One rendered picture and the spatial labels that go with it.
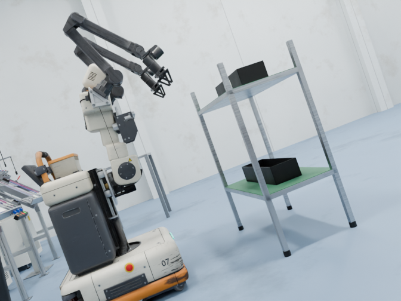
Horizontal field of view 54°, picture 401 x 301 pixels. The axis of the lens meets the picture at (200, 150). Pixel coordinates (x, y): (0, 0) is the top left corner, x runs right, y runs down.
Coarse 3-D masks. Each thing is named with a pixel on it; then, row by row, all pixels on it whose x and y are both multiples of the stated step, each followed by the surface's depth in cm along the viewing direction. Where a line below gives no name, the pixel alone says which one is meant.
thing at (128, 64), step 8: (88, 40) 256; (96, 48) 260; (104, 48) 261; (104, 56) 261; (112, 56) 261; (120, 56) 262; (120, 64) 264; (128, 64) 263; (136, 64) 263; (136, 72) 264
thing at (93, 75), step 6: (90, 66) 231; (96, 66) 231; (90, 72) 230; (96, 72) 231; (102, 72) 231; (84, 78) 230; (90, 78) 230; (96, 78) 231; (102, 78) 231; (84, 84) 230; (90, 84) 230; (96, 84) 231
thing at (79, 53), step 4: (76, 48) 256; (76, 52) 256; (80, 52) 257; (76, 56) 262; (80, 56) 257; (84, 56) 258; (84, 60) 258; (88, 60) 258; (88, 64) 258; (112, 88) 258; (116, 88) 259; (120, 88) 259; (112, 92) 258; (116, 92) 259; (120, 92) 259; (116, 96) 260; (120, 96) 260
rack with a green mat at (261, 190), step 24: (288, 48) 219; (288, 72) 217; (192, 96) 295; (240, 96) 251; (240, 120) 210; (264, 144) 307; (312, 168) 242; (336, 168) 220; (240, 192) 257; (264, 192) 212; (288, 192) 214
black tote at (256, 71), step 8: (256, 64) 229; (264, 64) 230; (240, 72) 228; (248, 72) 228; (256, 72) 229; (264, 72) 230; (232, 80) 241; (240, 80) 227; (248, 80) 228; (256, 80) 229; (216, 88) 281; (224, 88) 262
